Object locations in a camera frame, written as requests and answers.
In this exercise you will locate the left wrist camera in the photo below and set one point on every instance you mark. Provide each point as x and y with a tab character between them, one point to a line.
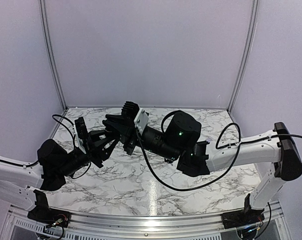
81	132

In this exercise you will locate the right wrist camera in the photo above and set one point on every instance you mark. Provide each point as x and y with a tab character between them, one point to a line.
135	116

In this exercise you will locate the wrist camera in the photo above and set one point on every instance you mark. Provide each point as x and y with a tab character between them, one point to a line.
135	116
81	132

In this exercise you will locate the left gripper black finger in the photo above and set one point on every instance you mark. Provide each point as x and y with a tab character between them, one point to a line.
108	148
99	139

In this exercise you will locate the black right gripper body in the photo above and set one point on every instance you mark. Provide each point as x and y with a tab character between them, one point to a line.
167	152

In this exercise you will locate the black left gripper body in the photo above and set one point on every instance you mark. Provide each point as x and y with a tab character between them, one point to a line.
68	168

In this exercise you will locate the black earbud charging case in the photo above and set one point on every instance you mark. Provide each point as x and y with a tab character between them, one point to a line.
108	131

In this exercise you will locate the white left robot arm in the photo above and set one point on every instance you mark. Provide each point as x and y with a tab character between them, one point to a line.
24	184

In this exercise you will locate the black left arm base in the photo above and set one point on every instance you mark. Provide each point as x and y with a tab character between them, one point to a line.
44	214

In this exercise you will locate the aluminium corner post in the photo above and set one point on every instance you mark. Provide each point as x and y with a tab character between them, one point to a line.
50	54
245	56

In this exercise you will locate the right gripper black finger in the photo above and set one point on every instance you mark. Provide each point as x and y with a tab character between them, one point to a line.
122	120
122	132

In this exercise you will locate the aluminium front frame rail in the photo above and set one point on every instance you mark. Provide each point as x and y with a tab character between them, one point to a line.
93	226

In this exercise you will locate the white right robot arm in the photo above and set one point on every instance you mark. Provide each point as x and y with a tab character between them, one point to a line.
276	146

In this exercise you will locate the left aluminium corner post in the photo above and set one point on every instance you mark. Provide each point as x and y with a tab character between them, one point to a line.
50	54

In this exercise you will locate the right aluminium corner post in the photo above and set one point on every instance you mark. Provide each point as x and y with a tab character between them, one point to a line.
245	56

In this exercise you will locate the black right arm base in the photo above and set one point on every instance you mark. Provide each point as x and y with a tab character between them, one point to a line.
242	217

